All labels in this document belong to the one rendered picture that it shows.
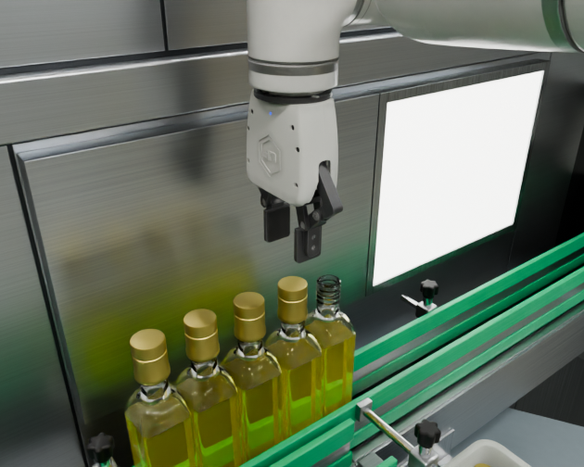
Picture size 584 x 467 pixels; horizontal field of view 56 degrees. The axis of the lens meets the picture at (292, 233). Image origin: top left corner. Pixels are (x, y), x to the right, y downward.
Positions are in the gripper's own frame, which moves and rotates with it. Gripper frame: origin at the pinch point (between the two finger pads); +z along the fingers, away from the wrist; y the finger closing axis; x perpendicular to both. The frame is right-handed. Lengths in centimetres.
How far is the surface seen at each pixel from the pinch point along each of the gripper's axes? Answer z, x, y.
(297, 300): 7.7, -0.4, 1.6
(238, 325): 8.9, -7.3, 0.3
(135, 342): 6.4, -18.3, -0.4
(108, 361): 16.9, -18.2, -12.1
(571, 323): 35, 62, 6
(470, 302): 28, 42, -3
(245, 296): 6.4, -5.7, -0.8
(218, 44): -17.5, 0.8, -15.4
